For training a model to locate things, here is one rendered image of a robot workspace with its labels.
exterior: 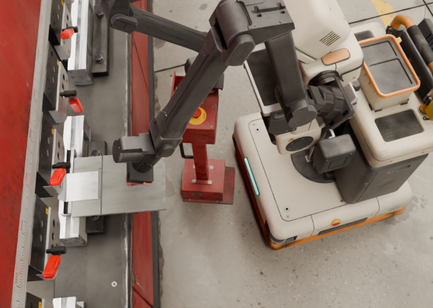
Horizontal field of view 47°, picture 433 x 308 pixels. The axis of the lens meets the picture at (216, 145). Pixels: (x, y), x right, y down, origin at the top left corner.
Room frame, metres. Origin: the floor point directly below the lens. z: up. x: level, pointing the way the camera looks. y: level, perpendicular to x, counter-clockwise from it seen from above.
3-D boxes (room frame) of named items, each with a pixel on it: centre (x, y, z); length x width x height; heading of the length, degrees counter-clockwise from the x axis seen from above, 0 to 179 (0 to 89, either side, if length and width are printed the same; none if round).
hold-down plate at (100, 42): (1.13, 0.40, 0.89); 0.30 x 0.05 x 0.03; 2
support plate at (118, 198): (0.53, 0.28, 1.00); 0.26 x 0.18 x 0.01; 92
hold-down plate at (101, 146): (0.57, 0.37, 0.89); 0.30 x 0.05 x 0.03; 2
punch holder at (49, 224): (0.30, 0.42, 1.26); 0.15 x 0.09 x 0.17; 2
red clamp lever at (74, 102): (0.68, 0.37, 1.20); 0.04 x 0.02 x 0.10; 92
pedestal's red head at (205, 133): (0.91, 0.07, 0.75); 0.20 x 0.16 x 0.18; 174
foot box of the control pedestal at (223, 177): (0.91, 0.04, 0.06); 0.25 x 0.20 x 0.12; 84
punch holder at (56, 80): (0.70, 0.43, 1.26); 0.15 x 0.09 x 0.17; 2
